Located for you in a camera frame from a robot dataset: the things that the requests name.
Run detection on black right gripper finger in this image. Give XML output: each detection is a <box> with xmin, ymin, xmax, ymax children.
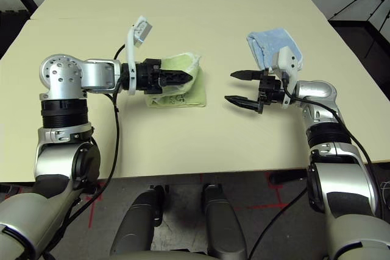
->
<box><xmin>230</xmin><ymin>70</ymin><xmax>263</xmax><ymax>81</ymax></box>
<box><xmin>224</xmin><ymin>95</ymin><xmax>263</xmax><ymax>115</ymax></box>

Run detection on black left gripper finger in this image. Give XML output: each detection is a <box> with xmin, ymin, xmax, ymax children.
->
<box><xmin>160</xmin><ymin>69</ymin><xmax>195</xmax><ymax>88</ymax></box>

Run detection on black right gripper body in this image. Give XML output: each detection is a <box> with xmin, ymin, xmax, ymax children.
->
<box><xmin>257</xmin><ymin>69</ymin><xmax>289</xmax><ymax>116</ymax></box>

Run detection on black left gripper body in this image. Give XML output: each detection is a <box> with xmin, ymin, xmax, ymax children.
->
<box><xmin>135</xmin><ymin>58</ymin><xmax>164</xmax><ymax>96</ymax></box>

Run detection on green towel with white trim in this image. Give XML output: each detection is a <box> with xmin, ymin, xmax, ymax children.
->
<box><xmin>145</xmin><ymin>52</ymin><xmax>208</xmax><ymax>109</ymax></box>

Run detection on folded light blue towel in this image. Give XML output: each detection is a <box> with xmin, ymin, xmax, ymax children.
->
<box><xmin>246</xmin><ymin>28</ymin><xmax>305</xmax><ymax>71</ymax></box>

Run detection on grey robot right leg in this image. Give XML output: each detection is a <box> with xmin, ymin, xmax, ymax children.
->
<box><xmin>202</xmin><ymin>183</ymin><xmax>247</xmax><ymax>258</ymax></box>

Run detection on grey robot leg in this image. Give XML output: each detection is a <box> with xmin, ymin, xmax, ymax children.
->
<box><xmin>109</xmin><ymin>185</ymin><xmax>170</xmax><ymax>256</ymax></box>
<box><xmin>202</xmin><ymin>183</ymin><xmax>247</xmax><ymax>258</ymax></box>

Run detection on black foam floor mats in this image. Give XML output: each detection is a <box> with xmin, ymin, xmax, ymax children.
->
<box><xmin>0</xmin><ymin>10</ymin><xmax>31</xmax><ymax>57</ymax></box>

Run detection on grey robot left leg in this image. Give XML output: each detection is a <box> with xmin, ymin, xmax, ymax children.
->
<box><xmin>109</xmin><ymin>185</ymin><xmax>170</xmax><ymax>256</ymax></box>

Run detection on grey robot torso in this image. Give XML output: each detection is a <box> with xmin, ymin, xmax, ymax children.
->
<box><xmin>106</xmin><ymin>251</ymin><xmax>244</xmax><ymax>260</ymax></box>

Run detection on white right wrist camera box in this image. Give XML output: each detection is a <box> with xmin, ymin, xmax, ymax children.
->
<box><xmin>269</xmin><ymin>46</ymin><xmax>301</xmax><ymax>110</ymax></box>

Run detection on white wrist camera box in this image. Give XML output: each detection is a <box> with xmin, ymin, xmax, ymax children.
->
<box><xmin>269</xmin><ymin>46</ymin><xmax>301</xmax><ymax>110</ymax></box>
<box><xmin>125</xmin><ymin>15</ymin><xmax>153</xmax><ymax>96</ymax></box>

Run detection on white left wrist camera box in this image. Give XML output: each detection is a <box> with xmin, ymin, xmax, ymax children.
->
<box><xmin>125</xmin><ymin>15</ymin><xmax>153</xmax><ymax>96</ymax></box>

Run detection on black low frame stand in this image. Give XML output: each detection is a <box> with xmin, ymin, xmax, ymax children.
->
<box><xmin>328</xmin><ymin>18</ymin><xmax>390</xmax><ymax>66</ymax></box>

